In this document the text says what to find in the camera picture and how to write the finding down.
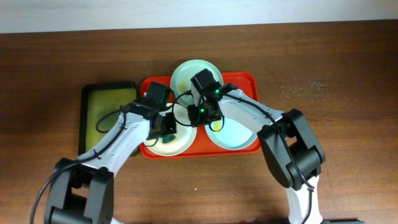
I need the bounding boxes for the yellow green sponge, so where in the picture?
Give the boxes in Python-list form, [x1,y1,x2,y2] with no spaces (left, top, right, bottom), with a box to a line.
[162,135,176,144]

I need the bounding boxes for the white plate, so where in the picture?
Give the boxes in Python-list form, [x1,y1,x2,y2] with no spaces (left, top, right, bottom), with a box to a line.
[144,104,197,156]

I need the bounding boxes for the light blue plate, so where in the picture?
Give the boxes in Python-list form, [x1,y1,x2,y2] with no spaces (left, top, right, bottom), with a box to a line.
[205,118,257,151]

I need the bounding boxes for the mint green plate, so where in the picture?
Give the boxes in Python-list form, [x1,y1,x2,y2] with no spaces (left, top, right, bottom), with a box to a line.
[170,59,224,107]

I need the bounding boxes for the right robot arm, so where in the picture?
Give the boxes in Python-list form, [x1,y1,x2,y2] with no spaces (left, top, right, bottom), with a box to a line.
[189,82,325,223]

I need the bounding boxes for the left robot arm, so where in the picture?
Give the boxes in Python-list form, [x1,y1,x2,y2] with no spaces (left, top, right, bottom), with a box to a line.
[44,98,176,223]

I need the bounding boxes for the red plastic tray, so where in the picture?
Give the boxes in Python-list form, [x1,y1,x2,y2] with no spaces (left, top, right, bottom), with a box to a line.
[139,72,261,159]

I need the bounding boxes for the black tray with yellow liquid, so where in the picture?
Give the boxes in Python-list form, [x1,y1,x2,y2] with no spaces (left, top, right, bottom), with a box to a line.
[78,81,139,155]

